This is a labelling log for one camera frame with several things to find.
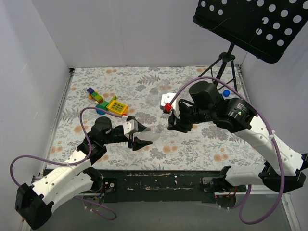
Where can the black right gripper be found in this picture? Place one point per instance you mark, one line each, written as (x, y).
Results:
(174, 121)

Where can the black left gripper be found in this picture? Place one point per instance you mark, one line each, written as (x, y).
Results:
(130, 135)

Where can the clear bottle blue label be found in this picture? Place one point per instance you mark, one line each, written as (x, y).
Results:
(226, 93)

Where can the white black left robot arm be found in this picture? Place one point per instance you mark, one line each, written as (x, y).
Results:
(36, 202)

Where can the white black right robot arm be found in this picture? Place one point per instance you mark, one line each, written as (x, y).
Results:
(237, 116)

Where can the yellow window toy block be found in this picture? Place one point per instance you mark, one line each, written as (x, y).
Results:
(117, 108)

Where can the green blue toy blocks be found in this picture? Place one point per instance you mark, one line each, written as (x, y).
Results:
(104, 105)

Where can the toy block car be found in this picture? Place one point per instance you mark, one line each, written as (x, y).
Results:
(95, 95)

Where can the black music stand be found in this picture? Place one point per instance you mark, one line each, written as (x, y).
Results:
(263, 28)

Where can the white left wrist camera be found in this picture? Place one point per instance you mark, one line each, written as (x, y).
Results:
(129, 128)

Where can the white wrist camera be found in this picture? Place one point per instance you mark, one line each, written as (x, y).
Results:
(129, 128)
(168, 104)

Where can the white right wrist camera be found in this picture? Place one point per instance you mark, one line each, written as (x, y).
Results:
(168, 104)

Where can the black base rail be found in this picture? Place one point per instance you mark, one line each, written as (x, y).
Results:
(117, 186)

